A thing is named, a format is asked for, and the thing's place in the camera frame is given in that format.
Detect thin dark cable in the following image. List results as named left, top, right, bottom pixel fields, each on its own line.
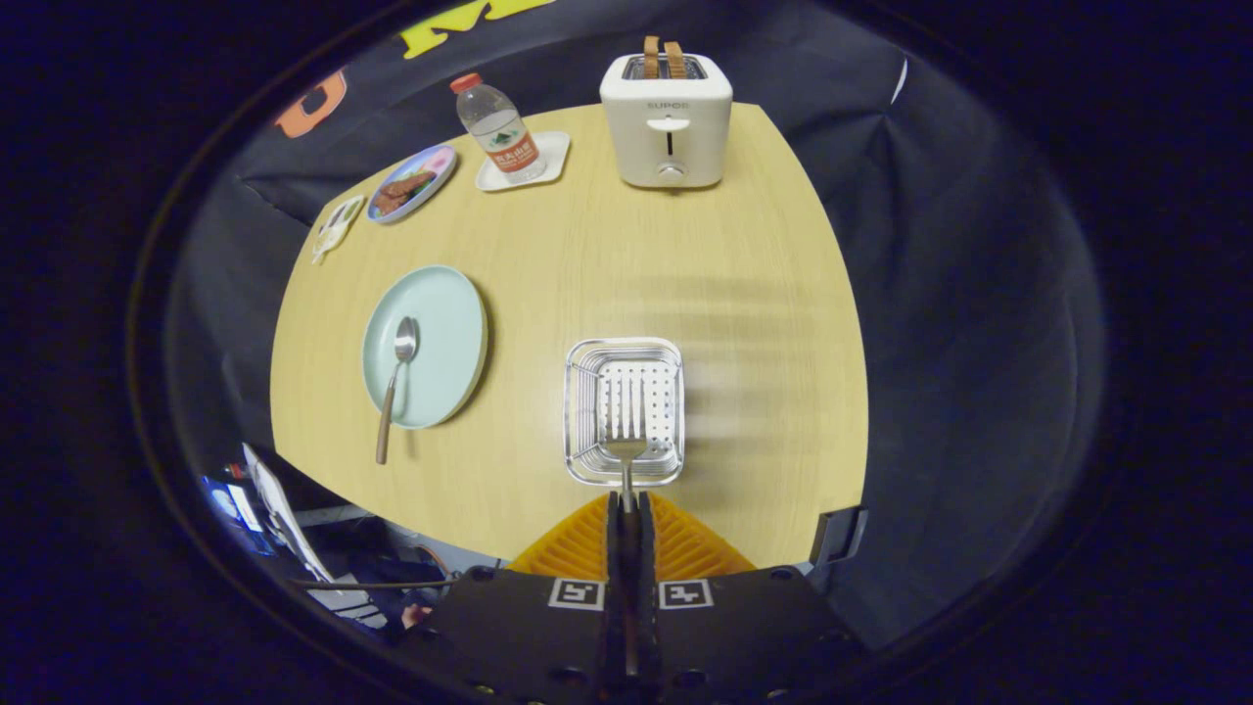
left=289, top=578, right=461, bottom=592

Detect white board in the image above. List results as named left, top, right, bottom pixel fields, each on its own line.
left=242, top=443, right=334, bottom=584

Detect black table clamp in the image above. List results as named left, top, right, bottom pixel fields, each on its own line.
left=809, top=504, right=870, bottom=571

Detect metal spoon with wooden handle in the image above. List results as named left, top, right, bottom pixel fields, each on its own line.
left=375, top=315, right=421, bottom=466

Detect brown toy meat pieces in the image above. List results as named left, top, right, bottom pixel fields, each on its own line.
left=375, top=171, right=437, bottom=216

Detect metal mesh basket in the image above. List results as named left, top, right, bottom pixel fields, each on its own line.
left=563, top=337, right=686, bottom=489

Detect white square coaster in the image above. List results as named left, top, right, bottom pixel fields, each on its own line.
left=475, top=130, right=572, bottom=193

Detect metal fork with wooden handle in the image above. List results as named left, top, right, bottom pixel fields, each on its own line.
left=604, top=374, right=650, bottom=677

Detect light green plate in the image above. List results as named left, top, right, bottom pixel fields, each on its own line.
left=361, top=264, right=489, bottom=431

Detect white divided sauce dish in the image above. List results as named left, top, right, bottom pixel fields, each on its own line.
left=311, top=194, right=365, bottom=265

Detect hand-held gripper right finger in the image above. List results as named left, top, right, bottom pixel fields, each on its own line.
left=628, top=493, right=867, bottom=705

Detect blue rimmed colourful plate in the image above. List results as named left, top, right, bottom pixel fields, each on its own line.
left=367, top=144, right=458, bottom=225

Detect lit blue screen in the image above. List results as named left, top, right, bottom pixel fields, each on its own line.
left=201, top=475, right=280, bottom=559

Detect white toaster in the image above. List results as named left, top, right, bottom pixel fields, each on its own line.
left=599, top=52, right=734, bottom=190

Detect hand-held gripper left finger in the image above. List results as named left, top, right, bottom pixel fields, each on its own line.
left=406, top=493, right=629, bottom=705

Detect clear plastic water bottle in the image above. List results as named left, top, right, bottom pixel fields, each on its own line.
left=450, top=72, right=549, bottom=185

